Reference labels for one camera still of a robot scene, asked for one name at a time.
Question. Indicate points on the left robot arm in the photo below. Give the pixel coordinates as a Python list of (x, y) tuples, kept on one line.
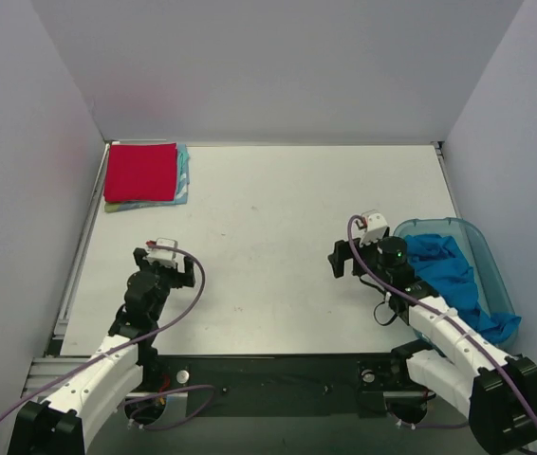
[(67, 421)]

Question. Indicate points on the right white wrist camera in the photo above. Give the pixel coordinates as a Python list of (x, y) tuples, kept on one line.
[(372, 226)]

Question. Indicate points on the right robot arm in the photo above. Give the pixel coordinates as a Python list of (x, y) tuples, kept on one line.
[(495, 391)]

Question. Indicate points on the translucent blue plastic bin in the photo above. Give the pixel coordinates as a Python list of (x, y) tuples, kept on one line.
[(493, 295)]

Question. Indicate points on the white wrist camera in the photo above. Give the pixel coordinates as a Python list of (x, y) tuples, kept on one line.
[(162, 251), (372, 226)]

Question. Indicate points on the aluminium frame rail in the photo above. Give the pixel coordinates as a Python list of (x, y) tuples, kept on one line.
[(46, 369)]

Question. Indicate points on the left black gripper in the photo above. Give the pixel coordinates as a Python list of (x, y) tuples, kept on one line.
[(185, 273)]

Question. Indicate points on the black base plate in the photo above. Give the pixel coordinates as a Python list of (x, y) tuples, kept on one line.
[(368, 385)]

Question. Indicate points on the folded red t shirt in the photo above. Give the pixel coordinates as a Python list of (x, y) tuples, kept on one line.
[(141, 173)]

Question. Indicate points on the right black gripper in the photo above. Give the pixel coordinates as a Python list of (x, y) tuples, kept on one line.
[(350, 253)]

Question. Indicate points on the folded light teal t shirt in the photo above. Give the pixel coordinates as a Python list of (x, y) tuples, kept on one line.
[(181, 195)]

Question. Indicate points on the blue t shirt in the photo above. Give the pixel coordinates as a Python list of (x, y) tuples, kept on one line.
[(439, 261)]

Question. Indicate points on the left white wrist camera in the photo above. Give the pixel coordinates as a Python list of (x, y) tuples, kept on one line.
[(162, 251)]

